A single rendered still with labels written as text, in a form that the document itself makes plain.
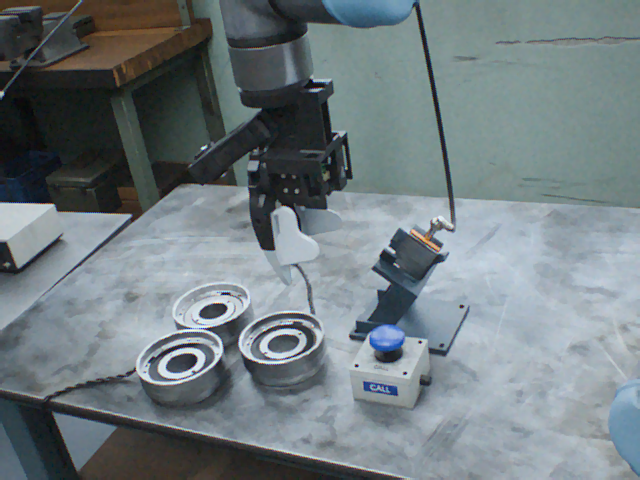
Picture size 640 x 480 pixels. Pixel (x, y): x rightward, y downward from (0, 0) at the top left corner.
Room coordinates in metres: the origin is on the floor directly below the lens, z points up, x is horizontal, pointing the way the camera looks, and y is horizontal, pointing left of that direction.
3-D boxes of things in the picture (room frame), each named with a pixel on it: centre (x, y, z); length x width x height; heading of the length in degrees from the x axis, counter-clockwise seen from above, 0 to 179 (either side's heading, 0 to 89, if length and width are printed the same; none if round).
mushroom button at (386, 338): (0.66, -0.06, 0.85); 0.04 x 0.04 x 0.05
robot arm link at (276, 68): (0.69, 0.02, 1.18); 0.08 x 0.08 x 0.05
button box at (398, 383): (0.66, -0.06, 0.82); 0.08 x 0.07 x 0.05; 62
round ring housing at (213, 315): (0.83, 0.16, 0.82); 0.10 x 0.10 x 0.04
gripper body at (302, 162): (0.68, 0.01, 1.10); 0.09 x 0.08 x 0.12; 62
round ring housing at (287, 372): (0.73, 0.06, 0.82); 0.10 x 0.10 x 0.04
